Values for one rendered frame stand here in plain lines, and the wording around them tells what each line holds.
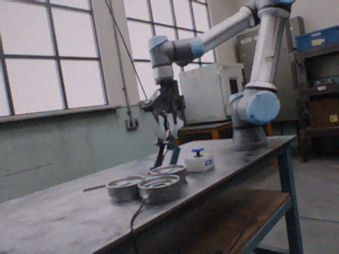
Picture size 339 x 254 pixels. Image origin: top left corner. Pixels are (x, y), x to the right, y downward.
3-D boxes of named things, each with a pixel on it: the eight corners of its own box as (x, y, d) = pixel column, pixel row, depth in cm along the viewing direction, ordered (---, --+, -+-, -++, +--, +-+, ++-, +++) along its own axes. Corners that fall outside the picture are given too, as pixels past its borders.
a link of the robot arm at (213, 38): (261, -5, 117) (166, 52, 115) (272, -17, 106) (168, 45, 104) (275, 18, 118) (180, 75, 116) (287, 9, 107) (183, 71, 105)
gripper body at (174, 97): (186, 110, 99) (181, 77, 99) (170, 113, 93) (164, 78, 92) (172, 113, 105) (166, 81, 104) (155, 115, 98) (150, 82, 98)
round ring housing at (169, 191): (157, 189, 75) (155, 175, 74) (190, 190, 68) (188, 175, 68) (132, 202, 66) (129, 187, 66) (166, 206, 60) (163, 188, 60)
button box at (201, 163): (203, 172, 84) (201, 157, 84) (185, 171, 89) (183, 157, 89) (217, 165, 90) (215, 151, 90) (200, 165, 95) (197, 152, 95)
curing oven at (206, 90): (231, 122, 285) (222, 60, 282) (186, 126, 326) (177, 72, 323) (256, 115, 331) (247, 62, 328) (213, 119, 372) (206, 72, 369)
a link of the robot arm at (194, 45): (197, 41, 105) (169, 45, 105) (202, 32, 94) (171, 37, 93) (200, 61, 106) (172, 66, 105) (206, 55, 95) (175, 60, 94)
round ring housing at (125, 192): (100, 201, 72) (97, 186, 72) (127, 188, 80) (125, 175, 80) (129, 204, 66) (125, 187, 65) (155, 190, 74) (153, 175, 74)
